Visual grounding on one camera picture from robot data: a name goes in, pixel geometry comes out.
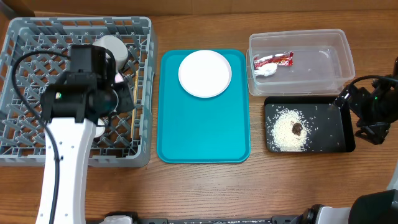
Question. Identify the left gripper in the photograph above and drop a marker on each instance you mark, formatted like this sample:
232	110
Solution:
128	97

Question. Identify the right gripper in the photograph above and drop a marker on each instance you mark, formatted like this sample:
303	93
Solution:
355	97

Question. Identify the pink small bowl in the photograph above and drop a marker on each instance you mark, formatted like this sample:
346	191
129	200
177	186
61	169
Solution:
118	78

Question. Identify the wooden chopstick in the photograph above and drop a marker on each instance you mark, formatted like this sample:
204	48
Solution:
133	114
135	87

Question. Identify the white cup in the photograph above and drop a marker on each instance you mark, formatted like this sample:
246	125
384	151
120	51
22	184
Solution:
100	128

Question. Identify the grey bowl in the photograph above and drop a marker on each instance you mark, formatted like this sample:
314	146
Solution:
117	48

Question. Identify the brown food scrap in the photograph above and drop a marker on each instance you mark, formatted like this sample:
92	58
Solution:
297	129

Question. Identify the white rice pile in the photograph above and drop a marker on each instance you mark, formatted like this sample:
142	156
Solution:
279	129

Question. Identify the red snack wrapper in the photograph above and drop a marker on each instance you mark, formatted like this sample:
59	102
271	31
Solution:
283	59

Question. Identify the white tissue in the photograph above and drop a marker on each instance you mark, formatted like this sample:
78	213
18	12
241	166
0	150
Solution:
266	70

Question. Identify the large white plate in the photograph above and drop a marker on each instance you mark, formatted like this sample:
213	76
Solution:
204	73

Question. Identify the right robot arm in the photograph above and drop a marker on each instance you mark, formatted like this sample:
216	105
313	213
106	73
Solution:
373	99

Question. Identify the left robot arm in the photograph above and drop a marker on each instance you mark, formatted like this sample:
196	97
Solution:
71	108

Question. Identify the grey dishwasher rack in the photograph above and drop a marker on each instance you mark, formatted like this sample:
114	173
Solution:
33	56

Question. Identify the black tray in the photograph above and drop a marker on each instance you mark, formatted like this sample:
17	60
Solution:
332	130

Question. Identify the teal plastic tray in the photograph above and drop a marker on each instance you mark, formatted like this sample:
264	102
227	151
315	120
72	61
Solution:
197	130

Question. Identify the clear plastic bin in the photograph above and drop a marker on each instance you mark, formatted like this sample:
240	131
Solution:
321	62

